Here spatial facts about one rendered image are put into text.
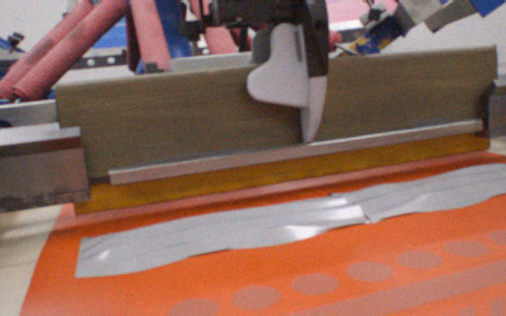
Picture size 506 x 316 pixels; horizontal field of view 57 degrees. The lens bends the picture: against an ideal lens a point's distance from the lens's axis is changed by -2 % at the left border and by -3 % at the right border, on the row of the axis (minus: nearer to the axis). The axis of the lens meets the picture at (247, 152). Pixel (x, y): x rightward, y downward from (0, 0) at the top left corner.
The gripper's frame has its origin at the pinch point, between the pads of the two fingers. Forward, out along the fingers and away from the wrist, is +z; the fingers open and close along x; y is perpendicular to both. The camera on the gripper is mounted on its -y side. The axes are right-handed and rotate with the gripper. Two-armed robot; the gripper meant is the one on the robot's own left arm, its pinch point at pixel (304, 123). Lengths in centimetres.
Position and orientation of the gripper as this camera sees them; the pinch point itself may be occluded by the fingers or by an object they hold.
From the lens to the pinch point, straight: 40.4
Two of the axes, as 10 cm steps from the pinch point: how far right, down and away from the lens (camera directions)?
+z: 1.0, 9.8, 1.9
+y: -9.6, 1.4, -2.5
